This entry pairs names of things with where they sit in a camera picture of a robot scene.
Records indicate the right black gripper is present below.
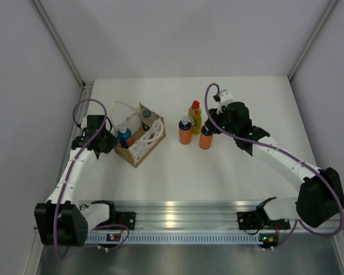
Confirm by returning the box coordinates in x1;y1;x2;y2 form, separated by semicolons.
205;104;239;137

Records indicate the large orange blue pump bottle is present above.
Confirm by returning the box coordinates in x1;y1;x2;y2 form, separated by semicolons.
118;125;135;148

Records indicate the jute canvas bag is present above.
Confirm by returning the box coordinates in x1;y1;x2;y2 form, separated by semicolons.
109;101;166;168

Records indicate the yellow bottle red cap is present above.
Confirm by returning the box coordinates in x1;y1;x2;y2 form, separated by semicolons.
188;100;202;135

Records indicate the clear bottle black cap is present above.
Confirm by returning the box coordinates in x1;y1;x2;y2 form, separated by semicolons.
139;108;158;131

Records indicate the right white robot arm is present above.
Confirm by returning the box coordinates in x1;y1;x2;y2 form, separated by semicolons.
205;101;344;233

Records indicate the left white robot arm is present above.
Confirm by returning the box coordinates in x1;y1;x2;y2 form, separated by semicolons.
34;115;118;246

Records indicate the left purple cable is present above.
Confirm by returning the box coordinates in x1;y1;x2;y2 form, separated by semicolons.
53;99;130;260

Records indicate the purple cable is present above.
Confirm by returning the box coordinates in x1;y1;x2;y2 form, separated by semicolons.
53;99;130;260
204;82;344;250

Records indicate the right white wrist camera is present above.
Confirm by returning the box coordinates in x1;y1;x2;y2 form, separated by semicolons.
213;89;234;114

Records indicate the aluminium mounting rail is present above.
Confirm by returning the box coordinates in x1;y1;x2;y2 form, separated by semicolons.
33;199;344;232

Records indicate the slotted cable duct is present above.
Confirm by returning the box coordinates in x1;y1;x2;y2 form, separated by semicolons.
85;231;263;245

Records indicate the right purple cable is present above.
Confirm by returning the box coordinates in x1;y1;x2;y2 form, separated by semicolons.
204;82;344;250

